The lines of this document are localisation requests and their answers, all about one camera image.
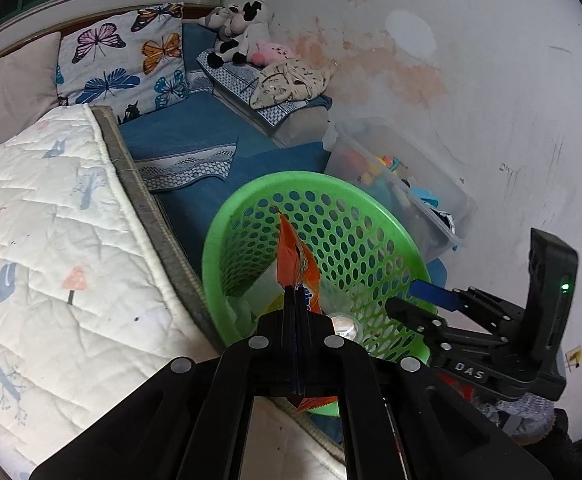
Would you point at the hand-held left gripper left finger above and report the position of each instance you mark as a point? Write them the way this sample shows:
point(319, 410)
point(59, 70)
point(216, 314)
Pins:
point(289, 350)

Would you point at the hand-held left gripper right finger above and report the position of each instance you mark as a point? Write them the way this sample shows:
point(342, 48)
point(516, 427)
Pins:
point(303, 350)

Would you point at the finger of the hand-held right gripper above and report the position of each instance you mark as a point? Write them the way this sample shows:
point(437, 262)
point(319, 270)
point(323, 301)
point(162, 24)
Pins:
point(421, 315)
point(433, 294)

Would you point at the green plastic basket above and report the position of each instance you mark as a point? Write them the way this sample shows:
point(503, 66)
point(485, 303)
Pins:
point(371, 260)

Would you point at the orange snack packet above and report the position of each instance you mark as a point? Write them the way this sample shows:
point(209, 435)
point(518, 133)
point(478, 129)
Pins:
point(293, 260)

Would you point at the person's right hand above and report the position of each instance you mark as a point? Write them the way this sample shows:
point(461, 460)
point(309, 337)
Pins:
point(523, 412)

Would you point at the white round plastic cup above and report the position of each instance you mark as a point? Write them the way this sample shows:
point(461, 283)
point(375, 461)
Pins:
point(343, 327)

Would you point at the white green packet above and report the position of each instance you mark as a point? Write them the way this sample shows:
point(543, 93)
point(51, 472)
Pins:
point(261, 290)

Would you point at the black shiny bag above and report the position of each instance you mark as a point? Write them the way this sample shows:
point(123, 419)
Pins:
point(443, 222)

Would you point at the light blue plastic toy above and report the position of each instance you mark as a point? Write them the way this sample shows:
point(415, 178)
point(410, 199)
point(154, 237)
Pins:
point(426, 195)

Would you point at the clear plastic storage box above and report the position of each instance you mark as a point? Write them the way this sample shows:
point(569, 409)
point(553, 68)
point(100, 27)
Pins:
point(371, 140)

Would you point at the grey cushion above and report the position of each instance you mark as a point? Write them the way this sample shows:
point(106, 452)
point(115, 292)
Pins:
point(301, 127)

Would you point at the blue bed sheet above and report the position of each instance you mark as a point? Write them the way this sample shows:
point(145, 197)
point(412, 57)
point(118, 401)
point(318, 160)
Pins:
point(181, 135)

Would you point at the white quilted blanket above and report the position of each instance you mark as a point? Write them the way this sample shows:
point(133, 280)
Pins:
point(61, 240)

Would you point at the beige spotted cloth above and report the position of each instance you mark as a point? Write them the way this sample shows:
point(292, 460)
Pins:
point(291, 82)

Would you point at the blue patterned towel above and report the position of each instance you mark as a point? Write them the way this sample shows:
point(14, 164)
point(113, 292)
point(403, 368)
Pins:
point(231, 77)

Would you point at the pink plush toy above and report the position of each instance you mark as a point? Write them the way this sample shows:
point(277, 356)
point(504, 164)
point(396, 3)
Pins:
point(271, 52)

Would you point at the black white cow plush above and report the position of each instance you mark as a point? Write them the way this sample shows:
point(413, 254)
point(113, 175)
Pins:
point(243, 30)

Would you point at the large butterfly print pillow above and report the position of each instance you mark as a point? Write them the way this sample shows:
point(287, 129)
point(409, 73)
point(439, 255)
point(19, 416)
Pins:
point(121, 60)

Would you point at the grey plush toy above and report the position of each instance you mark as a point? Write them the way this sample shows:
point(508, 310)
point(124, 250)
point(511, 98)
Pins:
point(216, 17)

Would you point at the beige cushion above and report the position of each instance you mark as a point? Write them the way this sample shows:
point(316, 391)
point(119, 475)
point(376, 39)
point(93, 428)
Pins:
point(11, 90)

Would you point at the yellow wall sticker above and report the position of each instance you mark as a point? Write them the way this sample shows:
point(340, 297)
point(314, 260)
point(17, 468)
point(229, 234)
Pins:
point(575, 357)

